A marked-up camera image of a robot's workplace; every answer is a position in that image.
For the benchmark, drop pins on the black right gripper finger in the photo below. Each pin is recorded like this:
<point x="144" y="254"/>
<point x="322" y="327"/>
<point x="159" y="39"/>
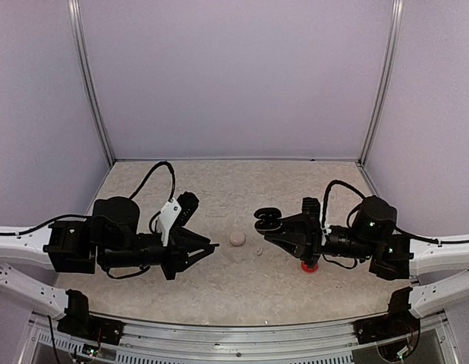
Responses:
<point x="300" y="224"/>
<point x="299" y="246"/>

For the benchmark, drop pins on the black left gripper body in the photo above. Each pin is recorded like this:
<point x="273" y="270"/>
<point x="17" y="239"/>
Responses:
<point x="128" y="257"/>

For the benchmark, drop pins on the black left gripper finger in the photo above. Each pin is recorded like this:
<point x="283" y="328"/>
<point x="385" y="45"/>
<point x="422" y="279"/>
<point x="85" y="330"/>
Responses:
<point x="191" y="258"/>
<point x="187" y="239"/>

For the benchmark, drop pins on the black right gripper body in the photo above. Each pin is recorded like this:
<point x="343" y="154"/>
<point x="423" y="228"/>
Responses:
<point x="360" y="249"/>

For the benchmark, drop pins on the black earbud charging case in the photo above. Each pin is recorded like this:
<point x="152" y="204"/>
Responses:
<point x="267" y="219"/>

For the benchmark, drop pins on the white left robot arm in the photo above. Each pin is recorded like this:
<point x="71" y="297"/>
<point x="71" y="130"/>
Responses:
<point x="107" y="239"/>

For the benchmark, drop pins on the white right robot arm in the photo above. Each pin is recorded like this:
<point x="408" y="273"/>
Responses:
<point x="373" y="237"/>

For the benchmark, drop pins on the red round object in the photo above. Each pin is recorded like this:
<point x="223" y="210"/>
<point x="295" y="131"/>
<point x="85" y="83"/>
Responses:
<point x="309" y="266"/>

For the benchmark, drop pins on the pink round lid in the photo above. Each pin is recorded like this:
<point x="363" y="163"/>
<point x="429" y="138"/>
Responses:
<point x="237" y="238"/>

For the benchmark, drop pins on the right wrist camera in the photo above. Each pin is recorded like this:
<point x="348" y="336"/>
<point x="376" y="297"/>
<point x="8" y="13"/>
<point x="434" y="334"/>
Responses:
<point x="312" y="210"/>

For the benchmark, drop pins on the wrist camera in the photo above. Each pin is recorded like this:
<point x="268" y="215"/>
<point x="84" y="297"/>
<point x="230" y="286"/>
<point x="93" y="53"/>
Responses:
<point x="312" y="210"/>
<point x="175" y="211"/>

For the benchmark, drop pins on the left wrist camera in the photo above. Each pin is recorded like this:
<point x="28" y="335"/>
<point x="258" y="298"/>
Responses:
<point x="175" y="211"/>

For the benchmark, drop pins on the front aluminium rail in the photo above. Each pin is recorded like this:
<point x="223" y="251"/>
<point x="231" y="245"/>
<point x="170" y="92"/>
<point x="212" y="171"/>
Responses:
<point x="147" y="341"/>

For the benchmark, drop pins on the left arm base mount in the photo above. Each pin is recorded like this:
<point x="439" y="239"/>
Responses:
<point x="94" y="328"/>

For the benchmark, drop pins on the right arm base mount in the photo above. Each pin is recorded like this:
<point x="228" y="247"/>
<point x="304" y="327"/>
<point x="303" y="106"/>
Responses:
<point x="384" y="327"/>

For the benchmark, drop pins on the right aluminium frame post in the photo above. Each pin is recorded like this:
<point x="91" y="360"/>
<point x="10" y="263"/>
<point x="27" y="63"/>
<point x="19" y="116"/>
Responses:
<point x="384" y="81"/>

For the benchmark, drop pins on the aluminium frame post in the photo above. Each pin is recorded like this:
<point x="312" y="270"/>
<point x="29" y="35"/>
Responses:
<point x="88" y="82"/>
<point x="384" y="81"/>

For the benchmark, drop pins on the left aluminium frame post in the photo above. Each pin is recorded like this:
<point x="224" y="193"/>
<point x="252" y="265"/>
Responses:
<point x="88" y="82"/>

